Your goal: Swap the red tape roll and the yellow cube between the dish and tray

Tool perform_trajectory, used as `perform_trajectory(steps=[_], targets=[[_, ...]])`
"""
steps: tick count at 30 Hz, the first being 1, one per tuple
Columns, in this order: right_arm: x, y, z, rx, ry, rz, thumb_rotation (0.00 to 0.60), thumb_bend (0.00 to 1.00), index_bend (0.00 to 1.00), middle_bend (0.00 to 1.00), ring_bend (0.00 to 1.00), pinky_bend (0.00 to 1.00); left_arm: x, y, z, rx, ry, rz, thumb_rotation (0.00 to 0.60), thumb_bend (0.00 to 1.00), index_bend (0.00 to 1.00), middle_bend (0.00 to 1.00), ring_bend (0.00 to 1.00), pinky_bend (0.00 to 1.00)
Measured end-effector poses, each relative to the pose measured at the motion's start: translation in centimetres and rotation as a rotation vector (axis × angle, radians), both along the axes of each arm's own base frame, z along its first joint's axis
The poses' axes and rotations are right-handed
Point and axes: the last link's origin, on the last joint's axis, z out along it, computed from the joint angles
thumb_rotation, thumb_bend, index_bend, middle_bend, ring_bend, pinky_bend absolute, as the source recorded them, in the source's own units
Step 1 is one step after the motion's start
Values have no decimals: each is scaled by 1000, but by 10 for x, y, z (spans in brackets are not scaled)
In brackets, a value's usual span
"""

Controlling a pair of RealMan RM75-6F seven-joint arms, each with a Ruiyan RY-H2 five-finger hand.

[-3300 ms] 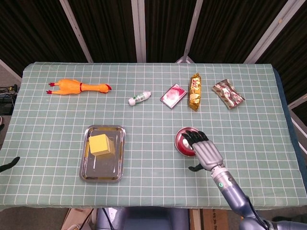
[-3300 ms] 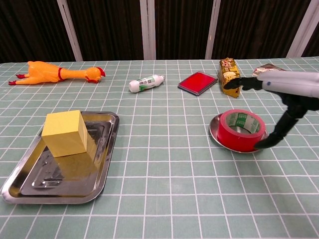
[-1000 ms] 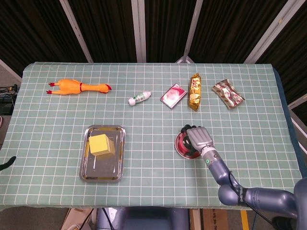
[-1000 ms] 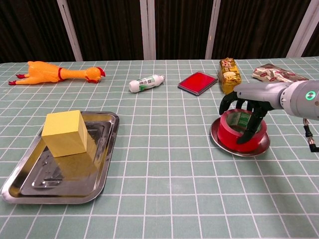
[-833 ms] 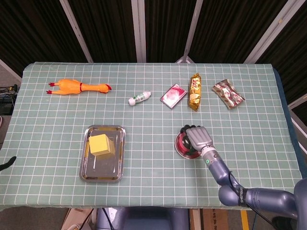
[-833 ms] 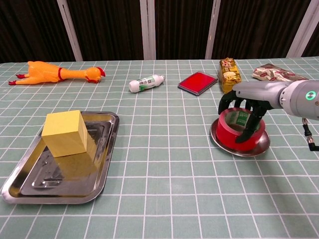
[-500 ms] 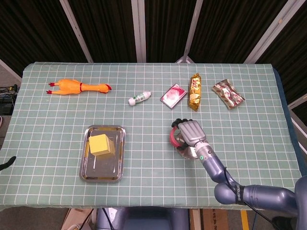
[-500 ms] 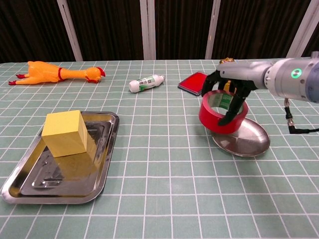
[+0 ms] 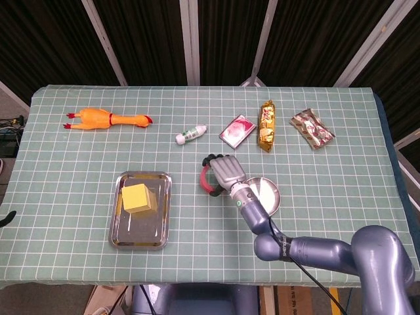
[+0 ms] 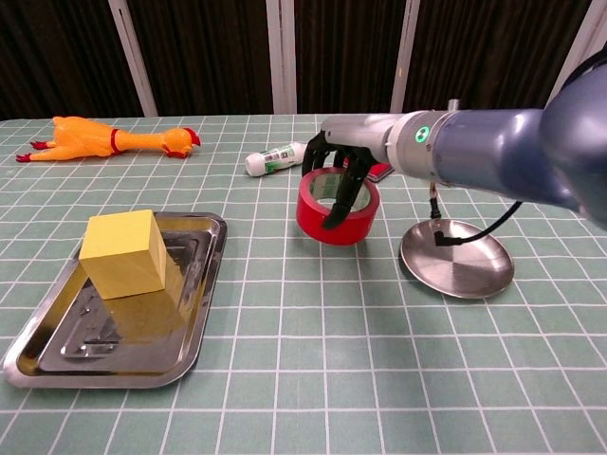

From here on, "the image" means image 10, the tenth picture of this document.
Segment yellow cube block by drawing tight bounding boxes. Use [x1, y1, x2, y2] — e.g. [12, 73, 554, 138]
[79, 209, 168, 300]

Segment white frame post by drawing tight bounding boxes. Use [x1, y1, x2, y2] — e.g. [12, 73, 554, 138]
[265, 0, 298, 115]
[107, 0, 158, 118]
[559, 0, 607, 91]
[390, 0, 422, 115]

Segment red tape roll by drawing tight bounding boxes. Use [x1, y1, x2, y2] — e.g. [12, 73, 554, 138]
[296, 167, 382, 246]

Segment round steel plate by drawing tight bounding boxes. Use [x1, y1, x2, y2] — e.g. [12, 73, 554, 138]
[400, 218, 516, 300]

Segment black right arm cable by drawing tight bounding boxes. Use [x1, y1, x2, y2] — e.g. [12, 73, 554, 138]
[428, 182, 524, 247]

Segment red flat rectangular box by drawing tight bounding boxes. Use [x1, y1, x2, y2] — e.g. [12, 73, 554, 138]
[367, 163, 395, 184]

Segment green checked tablecloth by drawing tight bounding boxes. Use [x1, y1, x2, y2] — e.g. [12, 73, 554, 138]
[0, 113, 607, 455]

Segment white bottle green label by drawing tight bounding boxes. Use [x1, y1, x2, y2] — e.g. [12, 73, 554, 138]
[245, 141, 309, 178]

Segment rectangular steel tray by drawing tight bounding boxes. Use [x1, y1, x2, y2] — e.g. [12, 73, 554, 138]
[3, 211, 228, 390]

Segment orange rubber chicken toy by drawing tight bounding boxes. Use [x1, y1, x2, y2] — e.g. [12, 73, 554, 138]
[16, 116, 203, 164]

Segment dark pleated curtain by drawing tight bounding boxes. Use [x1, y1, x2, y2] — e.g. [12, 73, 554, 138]
[0, 0, 607, 122]

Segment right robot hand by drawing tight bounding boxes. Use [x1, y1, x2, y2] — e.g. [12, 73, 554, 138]
[302, 113, 409, 231]

